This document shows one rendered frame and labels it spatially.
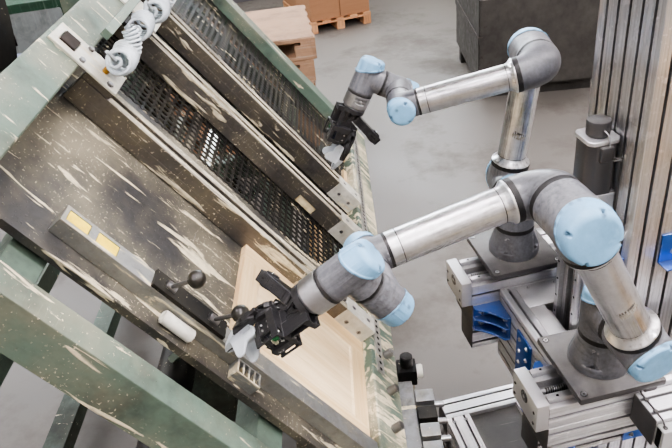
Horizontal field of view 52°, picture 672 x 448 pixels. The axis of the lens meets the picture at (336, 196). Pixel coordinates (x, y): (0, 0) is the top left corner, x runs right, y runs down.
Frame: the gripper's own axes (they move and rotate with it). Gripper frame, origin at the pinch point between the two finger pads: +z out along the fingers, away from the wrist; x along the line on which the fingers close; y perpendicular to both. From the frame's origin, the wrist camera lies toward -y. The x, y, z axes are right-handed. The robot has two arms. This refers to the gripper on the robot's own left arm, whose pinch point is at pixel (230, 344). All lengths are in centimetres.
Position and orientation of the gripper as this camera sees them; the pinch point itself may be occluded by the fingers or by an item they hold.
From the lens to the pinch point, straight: 137.9
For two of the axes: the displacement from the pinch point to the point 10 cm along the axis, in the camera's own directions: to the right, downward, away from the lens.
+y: 2.6, 7.1, -6.5
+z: -7.5, 5.8, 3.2
